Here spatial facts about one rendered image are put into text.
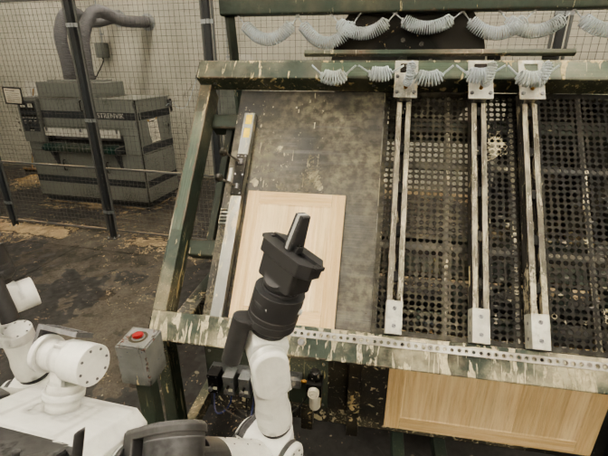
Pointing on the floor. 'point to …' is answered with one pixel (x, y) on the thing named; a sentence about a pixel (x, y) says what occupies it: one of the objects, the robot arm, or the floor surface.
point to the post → (150, 403)
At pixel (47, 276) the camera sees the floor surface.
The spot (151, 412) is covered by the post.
